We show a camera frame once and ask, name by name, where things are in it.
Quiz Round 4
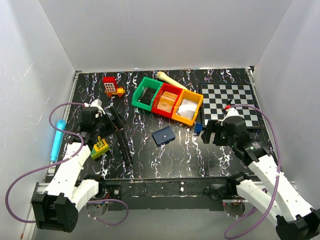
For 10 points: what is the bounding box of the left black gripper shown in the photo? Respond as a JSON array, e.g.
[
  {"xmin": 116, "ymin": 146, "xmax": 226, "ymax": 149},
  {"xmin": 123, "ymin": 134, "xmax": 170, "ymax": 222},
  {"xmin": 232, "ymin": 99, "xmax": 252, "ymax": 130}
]
[{"xmin": 94, "ymin": 106, "xmax": 128, "ymax": 139}]

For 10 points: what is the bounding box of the navy blue card holder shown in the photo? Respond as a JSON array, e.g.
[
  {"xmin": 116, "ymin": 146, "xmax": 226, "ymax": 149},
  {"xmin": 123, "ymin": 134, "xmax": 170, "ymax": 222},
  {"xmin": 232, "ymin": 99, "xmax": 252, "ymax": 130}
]
[{"xmin": 152, "ymin": 126, "xmax": 176, "ymax": 146}]

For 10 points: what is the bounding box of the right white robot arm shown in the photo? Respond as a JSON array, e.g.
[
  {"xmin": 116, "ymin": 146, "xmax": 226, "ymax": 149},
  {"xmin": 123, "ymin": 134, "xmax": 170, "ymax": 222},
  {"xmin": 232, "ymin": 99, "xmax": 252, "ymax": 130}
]
[{"xmin": 201, "ymin": 116, "xmax": 320, "ymax": 240}]

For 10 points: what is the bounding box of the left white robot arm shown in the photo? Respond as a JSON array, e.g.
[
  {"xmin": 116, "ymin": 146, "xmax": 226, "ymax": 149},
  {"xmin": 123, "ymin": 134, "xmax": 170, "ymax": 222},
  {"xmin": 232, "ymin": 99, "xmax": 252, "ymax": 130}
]
[{"xmin": 31, "ymin": 103, "xmax": 125, "ymax": 233}]

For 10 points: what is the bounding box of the small blue toy brick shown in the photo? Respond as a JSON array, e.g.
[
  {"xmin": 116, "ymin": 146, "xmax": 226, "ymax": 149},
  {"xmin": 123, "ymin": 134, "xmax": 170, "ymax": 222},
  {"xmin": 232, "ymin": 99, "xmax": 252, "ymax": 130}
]
[{"xmin": 194, "ymin": 123, "xmax": 203, "ymax": 135}]

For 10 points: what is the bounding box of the green yellow toy block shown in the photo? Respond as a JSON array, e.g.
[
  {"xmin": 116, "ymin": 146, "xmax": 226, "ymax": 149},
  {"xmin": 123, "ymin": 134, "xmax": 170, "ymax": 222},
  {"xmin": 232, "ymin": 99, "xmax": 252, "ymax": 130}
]
[{"xmin": 90, "ymin": 136, "xmax": 110, "ymax": 160}]

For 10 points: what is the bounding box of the black perforated bar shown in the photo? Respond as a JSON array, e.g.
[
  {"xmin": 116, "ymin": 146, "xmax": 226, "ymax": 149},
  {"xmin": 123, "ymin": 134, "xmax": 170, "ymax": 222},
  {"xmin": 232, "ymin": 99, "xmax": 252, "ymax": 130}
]
[{"xmin": 116, "ymin": 129, "xmax": 133, "ymax": 166}]

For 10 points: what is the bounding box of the orange plastic bin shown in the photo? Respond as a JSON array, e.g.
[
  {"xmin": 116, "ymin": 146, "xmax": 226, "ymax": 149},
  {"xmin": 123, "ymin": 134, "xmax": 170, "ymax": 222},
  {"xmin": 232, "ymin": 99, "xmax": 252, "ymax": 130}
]
[{"xmin": 171, "ymin": 89, "xmax": 204, "ymax": 126}]

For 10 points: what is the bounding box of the red toy block truck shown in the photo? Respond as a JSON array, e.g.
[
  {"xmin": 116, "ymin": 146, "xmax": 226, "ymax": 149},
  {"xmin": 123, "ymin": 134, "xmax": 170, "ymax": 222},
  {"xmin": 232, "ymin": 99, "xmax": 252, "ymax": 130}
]
[{"xmin": 102, "ymin": 76, "xmax": 126, "ymax": 98}]

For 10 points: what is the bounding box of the green plastic bin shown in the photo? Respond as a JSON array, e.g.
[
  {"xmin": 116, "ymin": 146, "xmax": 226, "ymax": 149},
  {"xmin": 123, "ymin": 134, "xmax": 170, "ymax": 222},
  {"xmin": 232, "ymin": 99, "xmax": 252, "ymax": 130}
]
[{"xmin": 131, "ymin": 77, "xmax": 163, "ymax": 112}]

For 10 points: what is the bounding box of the red plastic bin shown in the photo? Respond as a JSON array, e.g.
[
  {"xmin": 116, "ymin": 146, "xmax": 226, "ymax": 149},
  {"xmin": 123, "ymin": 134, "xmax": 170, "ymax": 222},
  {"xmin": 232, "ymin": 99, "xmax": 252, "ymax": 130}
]
[{"xmin": 151, "ymin": 83, "xmax": 183, "ymax": 119}]

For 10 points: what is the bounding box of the cream wooden pestle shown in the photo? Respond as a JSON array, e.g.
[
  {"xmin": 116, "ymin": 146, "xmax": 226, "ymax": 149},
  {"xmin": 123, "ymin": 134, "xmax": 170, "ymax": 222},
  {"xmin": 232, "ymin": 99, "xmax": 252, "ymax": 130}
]
[{"xmin": 156, "ymin": 71, "xmax": 188, "ymax": 90}]

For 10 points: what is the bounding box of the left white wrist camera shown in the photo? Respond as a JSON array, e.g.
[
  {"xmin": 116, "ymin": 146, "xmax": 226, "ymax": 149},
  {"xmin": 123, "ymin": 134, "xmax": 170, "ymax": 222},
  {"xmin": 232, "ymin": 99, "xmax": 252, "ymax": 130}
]
[{"xmin": 84, "ymin": 98, "xmax": 106, "ymax": 116}]

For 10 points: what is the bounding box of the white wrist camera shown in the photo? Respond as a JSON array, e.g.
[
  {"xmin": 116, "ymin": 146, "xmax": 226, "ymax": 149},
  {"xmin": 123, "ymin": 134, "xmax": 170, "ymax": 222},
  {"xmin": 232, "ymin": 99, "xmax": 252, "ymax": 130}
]
[
  {"xmin": 222, "ymin": 105, "xmax": 240, "ymax": 121},
  {"xmin": 84, "ymin": 98, "xmax": 106, "ymax": 116}
]

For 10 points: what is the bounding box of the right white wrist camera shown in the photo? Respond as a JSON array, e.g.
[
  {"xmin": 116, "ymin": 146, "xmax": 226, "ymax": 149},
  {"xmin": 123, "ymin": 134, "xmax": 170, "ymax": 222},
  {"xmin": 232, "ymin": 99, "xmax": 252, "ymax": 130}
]
[{"xmin": 222, "ymin": 105, "xmax": 240, "ymax": 121}]

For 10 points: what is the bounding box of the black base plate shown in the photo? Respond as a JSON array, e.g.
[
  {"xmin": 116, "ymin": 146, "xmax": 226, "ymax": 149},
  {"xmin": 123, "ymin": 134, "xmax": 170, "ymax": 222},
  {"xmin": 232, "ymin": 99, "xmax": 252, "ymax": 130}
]
[{"xmin": 83, "ymin": 174, "xmax": 244, "ymax": 211}]

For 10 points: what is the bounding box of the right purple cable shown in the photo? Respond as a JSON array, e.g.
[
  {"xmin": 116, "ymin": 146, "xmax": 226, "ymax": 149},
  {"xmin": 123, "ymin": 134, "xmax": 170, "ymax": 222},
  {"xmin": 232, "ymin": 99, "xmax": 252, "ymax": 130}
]
[{"xmin": 223, "ymin": 104, "xmax": 283, "ymax": 240}]

